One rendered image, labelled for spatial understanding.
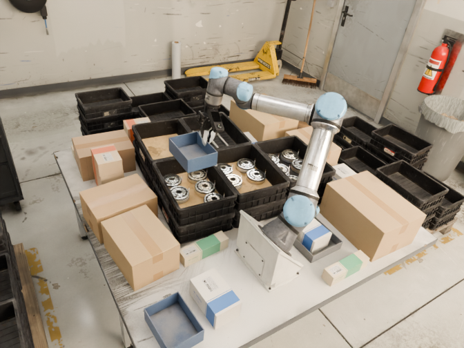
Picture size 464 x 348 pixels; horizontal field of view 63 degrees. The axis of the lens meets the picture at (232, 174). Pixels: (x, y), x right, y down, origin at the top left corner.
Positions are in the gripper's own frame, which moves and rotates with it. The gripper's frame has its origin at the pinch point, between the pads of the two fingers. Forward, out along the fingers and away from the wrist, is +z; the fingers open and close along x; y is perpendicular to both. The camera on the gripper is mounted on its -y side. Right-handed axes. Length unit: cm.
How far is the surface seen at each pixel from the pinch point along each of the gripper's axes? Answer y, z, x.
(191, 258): -30, 41, 15
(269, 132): 38, 19, -71
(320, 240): -49, 28, -42
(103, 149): 43, 25, 35
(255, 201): -19.0, 24.1, -22.8
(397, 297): -62, 95, -133
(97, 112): 157, 60, 8
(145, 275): -32, 41, 37
